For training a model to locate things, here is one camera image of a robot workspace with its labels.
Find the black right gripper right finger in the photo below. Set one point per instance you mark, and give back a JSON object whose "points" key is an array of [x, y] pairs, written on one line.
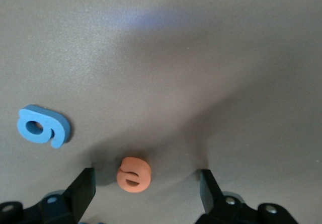
{"points": [[213, 204]]}

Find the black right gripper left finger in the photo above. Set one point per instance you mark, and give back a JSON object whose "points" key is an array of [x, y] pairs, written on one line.
{"points": [[80, 196]]}

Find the orange foam letter e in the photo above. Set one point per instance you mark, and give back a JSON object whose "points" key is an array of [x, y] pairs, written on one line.
{"points": [[133, 168]]}

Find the blue foam digit nine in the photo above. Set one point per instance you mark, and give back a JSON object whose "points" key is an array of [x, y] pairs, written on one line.
{"points": [[56, 123]]}

